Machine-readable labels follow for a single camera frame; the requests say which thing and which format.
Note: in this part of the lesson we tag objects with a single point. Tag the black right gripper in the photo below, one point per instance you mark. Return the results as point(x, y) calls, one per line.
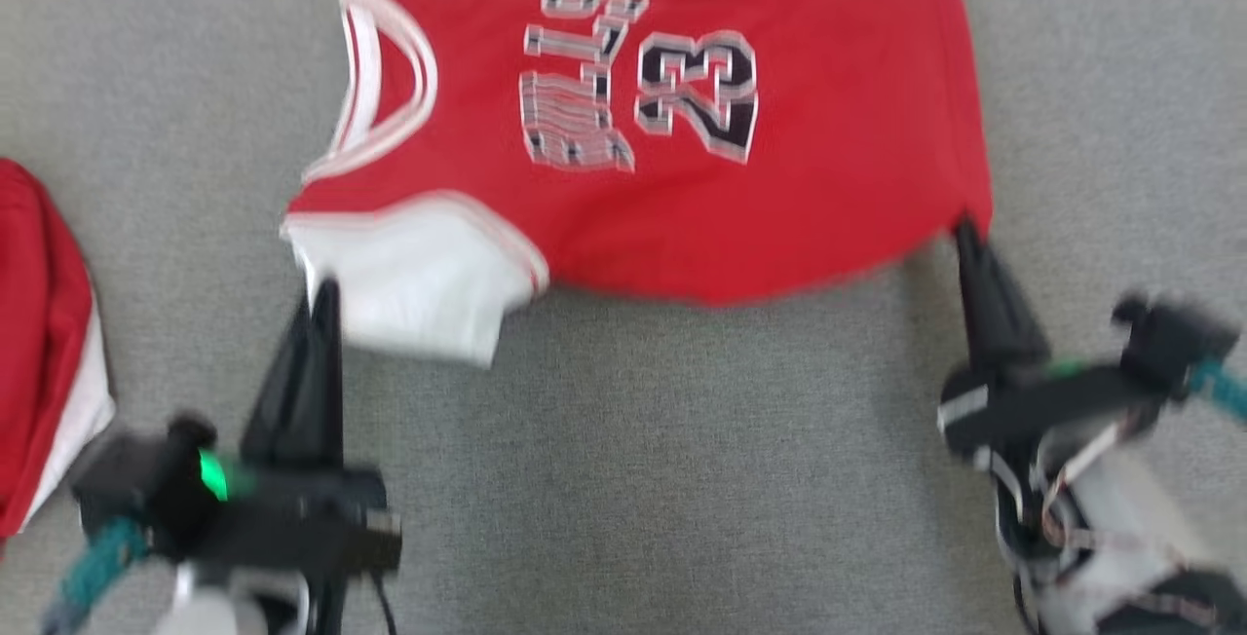
point(1033, 406)

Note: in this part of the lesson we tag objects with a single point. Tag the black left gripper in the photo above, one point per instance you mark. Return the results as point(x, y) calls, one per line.
point(292, 518)

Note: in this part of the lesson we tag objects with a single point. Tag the red basketball jersey number 23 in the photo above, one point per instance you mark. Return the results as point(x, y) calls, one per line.
point(779, 206)

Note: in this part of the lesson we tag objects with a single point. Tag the red shorts with white stripe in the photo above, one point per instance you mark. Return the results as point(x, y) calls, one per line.
point(39, 343)

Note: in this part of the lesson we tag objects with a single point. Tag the grey fabric sofa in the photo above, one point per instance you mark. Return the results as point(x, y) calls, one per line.
point(682, 469)

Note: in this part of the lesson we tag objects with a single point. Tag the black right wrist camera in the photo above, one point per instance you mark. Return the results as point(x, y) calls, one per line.
point(1174, 343)

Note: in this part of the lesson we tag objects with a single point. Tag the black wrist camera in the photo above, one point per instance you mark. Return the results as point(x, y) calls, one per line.
point(146, 489)
point(1174, 343)

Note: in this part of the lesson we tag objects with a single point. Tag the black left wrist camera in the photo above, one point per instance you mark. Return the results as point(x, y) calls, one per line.
point(146, 489)

